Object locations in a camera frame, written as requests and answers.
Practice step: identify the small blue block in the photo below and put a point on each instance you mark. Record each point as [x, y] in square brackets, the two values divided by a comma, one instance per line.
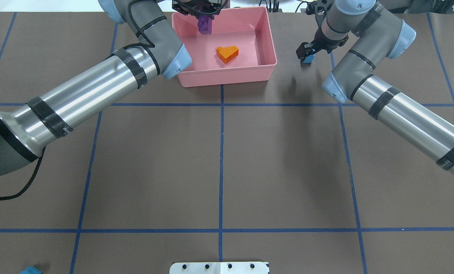
[307, 60]

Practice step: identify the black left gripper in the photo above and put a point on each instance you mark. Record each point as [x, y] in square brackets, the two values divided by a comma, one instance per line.
[194, 9]

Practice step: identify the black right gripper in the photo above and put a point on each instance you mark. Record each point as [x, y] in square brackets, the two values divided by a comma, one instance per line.
[323, 41]

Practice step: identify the orange block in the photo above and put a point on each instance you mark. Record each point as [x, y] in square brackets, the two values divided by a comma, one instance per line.
[226, 54]

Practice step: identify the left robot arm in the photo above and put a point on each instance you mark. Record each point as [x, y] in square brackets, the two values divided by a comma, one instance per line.
[25, 132]

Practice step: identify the pink plastic box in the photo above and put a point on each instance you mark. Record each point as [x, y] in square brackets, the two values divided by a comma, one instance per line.
[247, 28]

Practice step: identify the purple block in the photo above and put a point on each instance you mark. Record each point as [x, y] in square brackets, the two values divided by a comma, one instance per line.
[205, 24]

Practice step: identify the long blue block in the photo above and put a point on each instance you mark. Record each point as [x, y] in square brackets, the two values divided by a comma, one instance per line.
[31, 270]

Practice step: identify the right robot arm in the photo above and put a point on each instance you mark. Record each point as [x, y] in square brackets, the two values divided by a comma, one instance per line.
[380, 35]

